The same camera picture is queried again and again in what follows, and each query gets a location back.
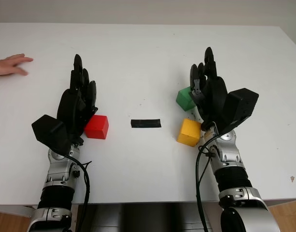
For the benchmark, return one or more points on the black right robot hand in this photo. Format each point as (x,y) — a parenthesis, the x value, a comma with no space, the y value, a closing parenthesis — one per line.
(214,96)

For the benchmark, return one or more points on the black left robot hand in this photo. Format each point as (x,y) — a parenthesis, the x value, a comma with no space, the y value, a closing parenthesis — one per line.
(70,106)

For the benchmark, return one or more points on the green cube block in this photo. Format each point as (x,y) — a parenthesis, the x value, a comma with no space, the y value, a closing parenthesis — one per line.
(183,100)

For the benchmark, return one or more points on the red cube block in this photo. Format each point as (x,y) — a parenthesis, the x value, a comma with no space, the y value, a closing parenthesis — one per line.
(97,126)

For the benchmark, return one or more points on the yellow cube block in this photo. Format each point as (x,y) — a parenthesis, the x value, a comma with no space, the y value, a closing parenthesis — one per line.
(189,133)

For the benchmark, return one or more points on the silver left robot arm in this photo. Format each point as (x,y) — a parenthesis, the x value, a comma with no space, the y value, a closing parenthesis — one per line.
(57,169)

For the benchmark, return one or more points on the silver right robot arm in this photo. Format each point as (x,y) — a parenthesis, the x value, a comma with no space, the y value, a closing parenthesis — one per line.
(231,159)

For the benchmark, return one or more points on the black tape strip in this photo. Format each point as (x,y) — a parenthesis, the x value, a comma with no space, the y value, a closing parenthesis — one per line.
(145,123)

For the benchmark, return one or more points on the person's bare hand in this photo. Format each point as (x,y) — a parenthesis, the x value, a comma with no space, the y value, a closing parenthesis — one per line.
(7,66)

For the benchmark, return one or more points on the dark grey robot torso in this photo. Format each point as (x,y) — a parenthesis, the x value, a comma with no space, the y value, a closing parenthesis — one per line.
(148,217)

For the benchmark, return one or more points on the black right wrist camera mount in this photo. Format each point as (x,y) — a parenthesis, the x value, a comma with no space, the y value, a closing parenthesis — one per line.
(241,104)

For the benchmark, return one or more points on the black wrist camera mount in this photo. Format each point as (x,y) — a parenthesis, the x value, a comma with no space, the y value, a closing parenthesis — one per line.
(241,104)
(50,131)

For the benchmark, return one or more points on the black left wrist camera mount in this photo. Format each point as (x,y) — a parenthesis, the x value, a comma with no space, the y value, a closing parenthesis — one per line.
(50,131)

